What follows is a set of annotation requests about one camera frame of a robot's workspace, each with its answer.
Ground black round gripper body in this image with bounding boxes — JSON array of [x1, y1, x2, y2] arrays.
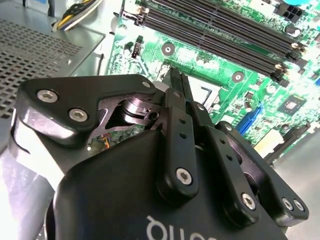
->
[[43, 129, 288, 240]]

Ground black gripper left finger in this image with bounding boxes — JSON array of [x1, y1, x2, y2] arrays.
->
[[8, 67, 200, 205]]

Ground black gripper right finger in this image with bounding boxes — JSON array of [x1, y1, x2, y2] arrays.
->
[[180, 73, 310, 225]]

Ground silver CPU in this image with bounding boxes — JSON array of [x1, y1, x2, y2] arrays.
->
[[189, 87, 210, 112]]

